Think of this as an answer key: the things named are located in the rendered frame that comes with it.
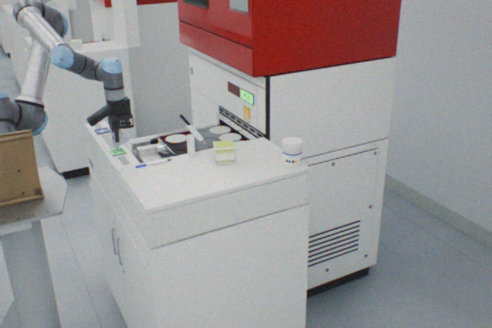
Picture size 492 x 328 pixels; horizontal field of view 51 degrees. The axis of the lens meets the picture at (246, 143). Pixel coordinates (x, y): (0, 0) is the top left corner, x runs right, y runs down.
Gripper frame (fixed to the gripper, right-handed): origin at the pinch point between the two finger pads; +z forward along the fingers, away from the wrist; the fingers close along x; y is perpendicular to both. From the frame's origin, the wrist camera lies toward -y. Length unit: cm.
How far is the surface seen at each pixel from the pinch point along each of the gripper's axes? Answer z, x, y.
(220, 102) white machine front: -2, 27, 58
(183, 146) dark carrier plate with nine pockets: 8.1, 7.1, 30.7
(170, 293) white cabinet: 36, -50, 2
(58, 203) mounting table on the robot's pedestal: 16.1, -3.6, -24.6
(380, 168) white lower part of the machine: 31, -15, 125
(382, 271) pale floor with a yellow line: 98, -14, 135
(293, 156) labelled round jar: -3, -47, 52
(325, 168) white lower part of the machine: 24, -15, 91
